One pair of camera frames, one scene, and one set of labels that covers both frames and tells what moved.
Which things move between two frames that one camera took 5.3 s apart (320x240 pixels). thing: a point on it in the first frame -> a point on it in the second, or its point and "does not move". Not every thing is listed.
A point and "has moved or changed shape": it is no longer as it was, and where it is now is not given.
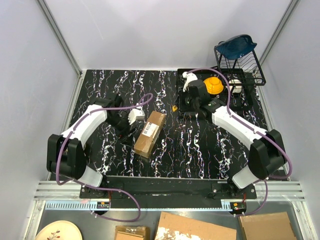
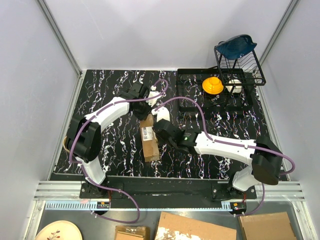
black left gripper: [126, 129] -> [148, 110]
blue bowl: [236, 47] does not move
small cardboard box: [128, 232] does not move
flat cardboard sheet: [172, 226] does not move
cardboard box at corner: [275, 226] does not move
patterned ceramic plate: [59, 230] does not move
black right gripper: [182, 106] -> [159, 139]
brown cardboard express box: [150, 134] has moved or changed shape
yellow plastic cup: [213, 84] does not move
